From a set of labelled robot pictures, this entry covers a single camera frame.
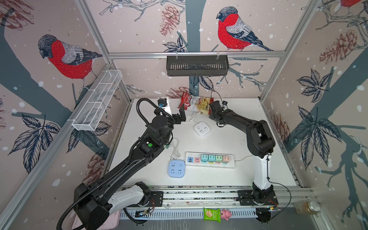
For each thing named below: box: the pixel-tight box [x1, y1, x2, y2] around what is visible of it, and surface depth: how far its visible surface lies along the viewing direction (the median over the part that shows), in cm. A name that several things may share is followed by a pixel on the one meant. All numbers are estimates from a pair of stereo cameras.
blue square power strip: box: [167, 159, 186, 179], surface depth 84 cm
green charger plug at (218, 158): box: [215, 155, 223, 163], surface depth 83 cm
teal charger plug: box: [207, 154, 216, 163], surface depth 83 cm
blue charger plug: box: [200, 154, 208, 162], surface depth 83 cm
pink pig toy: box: [220, 208, 232, 221], surface depth 69 cm
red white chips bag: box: [177, 92, 215, 115], surface depth 115 cm
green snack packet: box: [203, 207, 222, 223], surface depth 70 cm
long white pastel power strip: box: [184, 151, 236, 169], surface depth 85 cm
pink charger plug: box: [222, 156, 230, 164], surface depth 83 cm
